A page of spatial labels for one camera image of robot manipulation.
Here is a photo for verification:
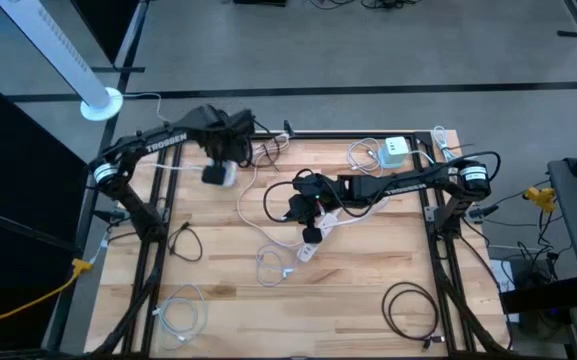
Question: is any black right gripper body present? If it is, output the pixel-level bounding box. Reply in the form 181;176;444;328
284;168;345;246

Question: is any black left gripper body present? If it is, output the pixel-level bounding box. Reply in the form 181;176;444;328
200;107;258;187

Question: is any white tower power strip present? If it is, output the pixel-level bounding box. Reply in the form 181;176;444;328
210;158;240;189

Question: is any thin white USB cable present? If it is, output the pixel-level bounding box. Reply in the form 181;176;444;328
345;137;385;177

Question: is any lavender braided USB cable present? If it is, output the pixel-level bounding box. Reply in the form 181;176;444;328
254;243;298;289

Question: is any short black USB cable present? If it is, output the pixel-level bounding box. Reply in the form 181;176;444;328
166;221;205;264

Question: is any mint green cube socket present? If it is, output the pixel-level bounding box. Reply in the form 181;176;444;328
377;135;411;170

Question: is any white tower fan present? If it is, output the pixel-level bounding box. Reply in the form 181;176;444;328
0;0;124;123

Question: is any white paper sheet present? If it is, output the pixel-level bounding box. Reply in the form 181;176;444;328
487;258;520;324

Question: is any yellow plug connector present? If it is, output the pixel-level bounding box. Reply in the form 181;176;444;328
521;185;559;214

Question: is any large black partition panel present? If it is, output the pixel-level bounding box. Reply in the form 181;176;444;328
0;67;94;351

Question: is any black box on floor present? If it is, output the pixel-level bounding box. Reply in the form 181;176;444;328
509;255;558;292

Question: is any black velcro cable tie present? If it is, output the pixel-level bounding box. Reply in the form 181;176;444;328
260;139;282;171

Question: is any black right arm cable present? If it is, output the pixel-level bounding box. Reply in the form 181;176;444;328
262;151;503;225

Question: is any white fan power cord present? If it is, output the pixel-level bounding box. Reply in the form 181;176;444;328
120;91;172;126

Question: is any pale green cube socket cord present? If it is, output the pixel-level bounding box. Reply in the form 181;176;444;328
407;124;479;166

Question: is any black cable with metal plug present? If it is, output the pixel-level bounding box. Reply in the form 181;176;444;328
466;189;552;229

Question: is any short white connector cable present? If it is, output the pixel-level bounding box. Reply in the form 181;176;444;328
87;227;114;266

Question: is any coiled black cable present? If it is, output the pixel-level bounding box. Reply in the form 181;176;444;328
380;280;448;351

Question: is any coiled white charging cable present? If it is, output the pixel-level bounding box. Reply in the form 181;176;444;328
151;283;210;351

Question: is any yellow extension cable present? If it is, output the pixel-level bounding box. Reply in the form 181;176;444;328
0;258;95;327

